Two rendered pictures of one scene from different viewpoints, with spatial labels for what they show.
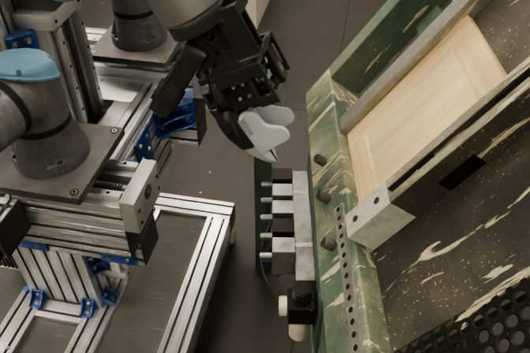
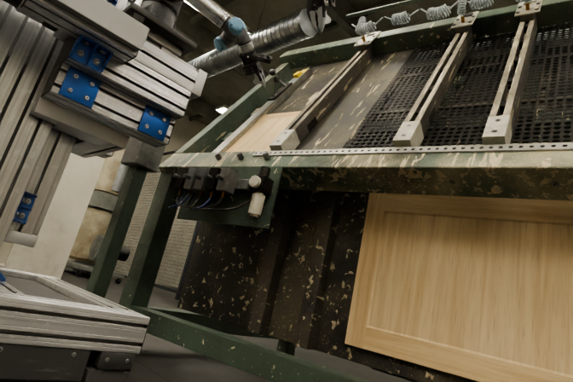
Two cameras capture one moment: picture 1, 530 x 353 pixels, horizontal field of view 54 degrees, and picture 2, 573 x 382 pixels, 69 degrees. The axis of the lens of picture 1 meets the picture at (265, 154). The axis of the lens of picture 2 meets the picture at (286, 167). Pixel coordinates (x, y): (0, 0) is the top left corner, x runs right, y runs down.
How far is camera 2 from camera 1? 178 cm
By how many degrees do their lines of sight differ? 76
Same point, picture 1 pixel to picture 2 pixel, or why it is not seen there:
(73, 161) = not seen: hidden behind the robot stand
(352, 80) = not seen: hidden behind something
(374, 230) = (288, 144)
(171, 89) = not seen: outside the picture
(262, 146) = (324, 20)
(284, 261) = (233, 178)
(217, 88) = not seen: outside the picture
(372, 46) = (203, 142)
